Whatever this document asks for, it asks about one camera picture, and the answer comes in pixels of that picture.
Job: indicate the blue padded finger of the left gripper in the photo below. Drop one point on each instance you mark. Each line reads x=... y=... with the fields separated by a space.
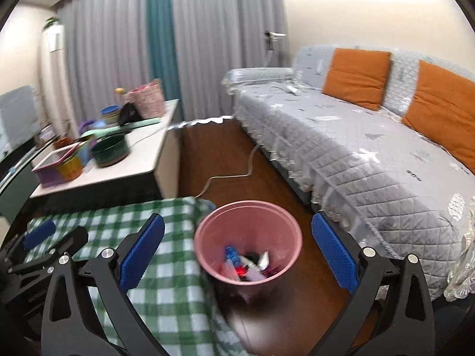
x=37 y=236

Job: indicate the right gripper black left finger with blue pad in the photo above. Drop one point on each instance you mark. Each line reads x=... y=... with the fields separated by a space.
x=70 y=325

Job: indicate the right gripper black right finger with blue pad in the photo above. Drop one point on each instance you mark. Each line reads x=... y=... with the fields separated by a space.
x=406 y=325

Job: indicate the large red plastic bag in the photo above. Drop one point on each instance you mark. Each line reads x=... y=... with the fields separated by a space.
x=240 y=273

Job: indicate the pink plastic trash bin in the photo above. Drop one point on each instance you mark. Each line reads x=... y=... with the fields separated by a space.
x=248 y=226

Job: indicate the colourful plastic storage basket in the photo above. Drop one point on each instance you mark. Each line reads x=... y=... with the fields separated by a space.
x=60 y=166

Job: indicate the green white checkered tablecloth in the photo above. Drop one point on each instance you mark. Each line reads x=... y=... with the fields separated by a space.
x=174 y=298

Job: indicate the dark green round bowl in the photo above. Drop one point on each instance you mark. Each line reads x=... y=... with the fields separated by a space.
x=110 y=150

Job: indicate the green flat tray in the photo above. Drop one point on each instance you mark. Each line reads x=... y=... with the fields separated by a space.
x=99 y=133

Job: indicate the white floor air conditioner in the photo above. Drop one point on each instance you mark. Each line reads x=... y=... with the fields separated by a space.
x=55 y=82

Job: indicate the covered television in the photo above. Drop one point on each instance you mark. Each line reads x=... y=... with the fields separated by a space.
x=19 y=118

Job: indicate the grey quilted sofa cover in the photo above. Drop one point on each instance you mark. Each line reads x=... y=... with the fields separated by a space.
x=388 y=186

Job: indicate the white coffee table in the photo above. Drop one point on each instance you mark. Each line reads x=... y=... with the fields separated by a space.
x=150 y=172

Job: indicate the stacked coloured bowls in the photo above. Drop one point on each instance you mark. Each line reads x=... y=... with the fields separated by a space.
x=110 y=114

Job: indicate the black round object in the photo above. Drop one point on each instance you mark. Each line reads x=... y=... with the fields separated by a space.
x=129 y=114

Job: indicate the pink quilted basket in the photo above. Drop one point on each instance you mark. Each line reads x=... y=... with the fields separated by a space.
x=148 y=99

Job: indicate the blue plastic wrapper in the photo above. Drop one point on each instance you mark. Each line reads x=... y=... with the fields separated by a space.
x=232 y=255

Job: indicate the orange cushion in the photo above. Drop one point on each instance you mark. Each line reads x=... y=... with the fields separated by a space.
x=442 y=109
x=358 y=77

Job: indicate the green plant on conditioner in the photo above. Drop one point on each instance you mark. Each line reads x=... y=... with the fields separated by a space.
x=51 y=22

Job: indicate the teal curtain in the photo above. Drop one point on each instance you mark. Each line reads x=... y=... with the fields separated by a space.
x=161 y=45

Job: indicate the grey curtain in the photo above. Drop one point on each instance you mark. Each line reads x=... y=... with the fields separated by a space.
x=106 y=46

